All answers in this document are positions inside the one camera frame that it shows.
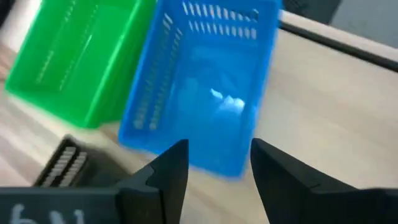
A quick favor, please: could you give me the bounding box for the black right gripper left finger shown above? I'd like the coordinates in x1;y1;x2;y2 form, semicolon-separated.
0;139;190;224

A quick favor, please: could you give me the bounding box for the green plastic slotted basket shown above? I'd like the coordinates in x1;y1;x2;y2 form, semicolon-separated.
4;0;158;129

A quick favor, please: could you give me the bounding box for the blue plastic slotted basket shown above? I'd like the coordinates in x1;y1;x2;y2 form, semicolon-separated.
118;0;283;182

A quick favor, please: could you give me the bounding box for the black plastic slotted basket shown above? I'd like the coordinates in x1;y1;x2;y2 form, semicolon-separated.
32;134;135;189

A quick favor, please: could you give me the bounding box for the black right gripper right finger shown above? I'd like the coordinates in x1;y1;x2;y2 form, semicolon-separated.
249;138;398;224

